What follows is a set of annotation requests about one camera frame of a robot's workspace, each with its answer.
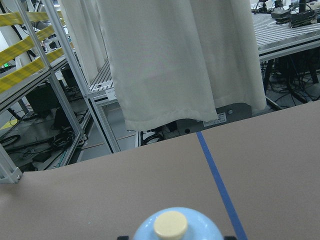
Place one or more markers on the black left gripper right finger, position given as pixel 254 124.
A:
pixel 229 238

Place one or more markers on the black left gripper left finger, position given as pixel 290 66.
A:
pixel 123 237

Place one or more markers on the light blue call bell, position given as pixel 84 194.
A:
pixel 178 223

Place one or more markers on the blue tape line lengthwise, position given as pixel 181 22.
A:
pixel 228 204

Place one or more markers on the white curtain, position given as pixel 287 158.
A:
pixel 169 59

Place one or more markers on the aluminium slotted workbench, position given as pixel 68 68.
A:
pixel 279 40

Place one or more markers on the yellow black hazard tape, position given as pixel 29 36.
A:
pixel 15 50

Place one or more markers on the black electronic devices on bench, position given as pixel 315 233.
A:
pixel 299 13

